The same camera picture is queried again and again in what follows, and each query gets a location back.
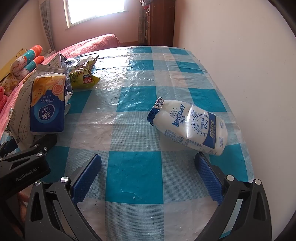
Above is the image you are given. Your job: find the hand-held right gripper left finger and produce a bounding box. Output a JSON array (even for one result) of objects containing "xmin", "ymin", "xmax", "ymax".
[{"xmin": 24, "ymin": 153, "xmax": 102, "ymax": 241}]

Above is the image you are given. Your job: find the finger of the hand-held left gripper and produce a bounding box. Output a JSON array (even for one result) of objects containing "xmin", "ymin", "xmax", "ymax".
[{"xmin": 0, "ymin": 134, "xmax": 57, "ymax": 163}]

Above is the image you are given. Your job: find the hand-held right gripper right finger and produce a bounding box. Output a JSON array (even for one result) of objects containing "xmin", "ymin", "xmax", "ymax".
[{"xmin": 194, "ymin": 152, "xmax": 272, "ymax": 241}]

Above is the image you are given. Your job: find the blue yellow tissue pack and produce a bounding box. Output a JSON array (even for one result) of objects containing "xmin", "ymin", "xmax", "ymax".
[{"xmin": 30, "ymin": 72, "xmax": 66, "ymax": 135}]

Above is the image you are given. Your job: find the white milk pouch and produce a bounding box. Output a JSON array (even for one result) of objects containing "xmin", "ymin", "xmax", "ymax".
[{"xmin": 147, "ymin": 96, "xmax": 226, "ymax": 156}]

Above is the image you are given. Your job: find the folded pink blanket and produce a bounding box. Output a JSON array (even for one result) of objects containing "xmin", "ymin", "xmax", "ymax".
[{"xmin": 0, "ymin": 86, "xmax": 9, "ymax": 106}]

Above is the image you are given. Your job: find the yellow floral pillow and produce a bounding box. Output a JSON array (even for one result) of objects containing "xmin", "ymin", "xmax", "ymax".
[{"xmin": 0, "ymin": 74, "xmax": 19, "ymax": 96}]

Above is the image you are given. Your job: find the yellow snack bag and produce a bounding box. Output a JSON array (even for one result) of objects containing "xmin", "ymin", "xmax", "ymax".
[{"xmin": 69, "ymin": 54, "xmax": 101, "ymax": 90}]

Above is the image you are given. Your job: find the blue white checkered tablecloth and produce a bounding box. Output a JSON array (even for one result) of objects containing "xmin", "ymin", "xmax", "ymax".
[{"xmin": 39, "ymin": 45, "xmax": 255, "ymax": 241}]

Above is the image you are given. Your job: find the blue white crumpled wrapper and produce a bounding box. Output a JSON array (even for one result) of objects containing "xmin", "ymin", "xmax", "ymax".
[{"xmin": 66, "ymin": 58, "xmax": 81, "ymax": 69}]

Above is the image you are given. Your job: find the grey checked curtain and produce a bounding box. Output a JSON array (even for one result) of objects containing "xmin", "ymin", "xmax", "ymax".
[
  {"xmin": 137, "ymin": 3, "xmax": 149, "ymax": 45},
  {"xmin": 39, "ymin": 0, "xmax": 56, "ymax": 52}
]

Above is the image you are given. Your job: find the window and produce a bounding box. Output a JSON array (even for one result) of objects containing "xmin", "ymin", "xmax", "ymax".
[{"xmin": 66, "ymin": 0, "xmax": 129, "ymax": 29}]

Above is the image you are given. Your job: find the brown wooden cabinet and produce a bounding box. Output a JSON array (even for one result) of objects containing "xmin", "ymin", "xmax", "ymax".
[{"xmin": 144, "ymin": 0, "xmax": 175, "ymax": 47}]

